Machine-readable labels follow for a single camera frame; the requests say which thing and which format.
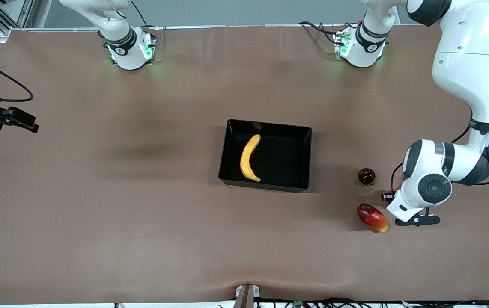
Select brown table mat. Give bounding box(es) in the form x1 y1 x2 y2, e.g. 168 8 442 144
0 24 489 305

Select silver table edge rail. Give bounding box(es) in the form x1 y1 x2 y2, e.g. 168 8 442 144
11 24 408 31

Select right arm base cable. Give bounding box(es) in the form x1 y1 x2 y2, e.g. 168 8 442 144
131 0 159 30

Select brown camera mount bracket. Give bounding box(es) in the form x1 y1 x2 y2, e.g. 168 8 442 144
233 284 261 308

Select red yellow mango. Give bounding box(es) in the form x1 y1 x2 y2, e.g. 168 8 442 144
357 203 389 234

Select dark purple plum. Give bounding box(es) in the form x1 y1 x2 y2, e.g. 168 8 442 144
358 168 376 186

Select black plastic box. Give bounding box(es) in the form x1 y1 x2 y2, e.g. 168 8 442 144
218 119 313 193

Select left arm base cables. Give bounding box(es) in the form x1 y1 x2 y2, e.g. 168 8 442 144
299 21 343 45

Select yellow banana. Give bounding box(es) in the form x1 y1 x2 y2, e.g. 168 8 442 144
240 134 262 183

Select aluminium frame profile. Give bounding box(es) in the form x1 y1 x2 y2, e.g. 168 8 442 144
0 0 52 43

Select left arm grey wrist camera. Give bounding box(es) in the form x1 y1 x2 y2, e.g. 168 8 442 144
394 207 441 227

